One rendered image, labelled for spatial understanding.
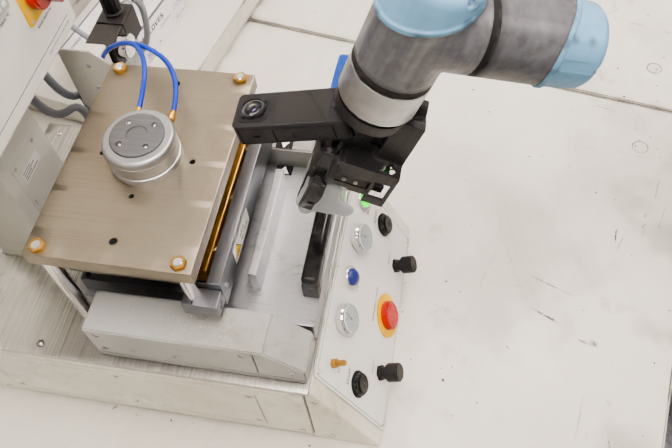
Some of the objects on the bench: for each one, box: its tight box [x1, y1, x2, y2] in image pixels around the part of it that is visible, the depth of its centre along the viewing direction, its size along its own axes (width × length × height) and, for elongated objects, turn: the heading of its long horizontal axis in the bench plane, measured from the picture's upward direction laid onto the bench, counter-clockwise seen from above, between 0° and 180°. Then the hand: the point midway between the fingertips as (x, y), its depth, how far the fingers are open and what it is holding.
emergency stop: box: [381, 301, 398, 330], centre depth 101 cm, size 2×4×4 cm, turn 173°
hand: (299, 200), depth 80 cm, fingers closed
